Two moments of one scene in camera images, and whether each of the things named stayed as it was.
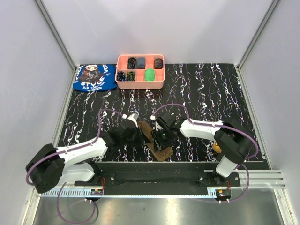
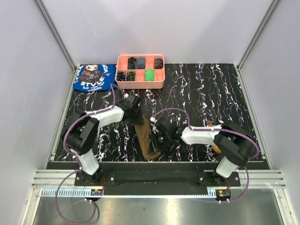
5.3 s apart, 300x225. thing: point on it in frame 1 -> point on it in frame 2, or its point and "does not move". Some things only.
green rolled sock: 149,75 does not move
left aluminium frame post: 49,23 does not move
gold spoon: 216,148 does not move
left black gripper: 136,130 -> 139,120
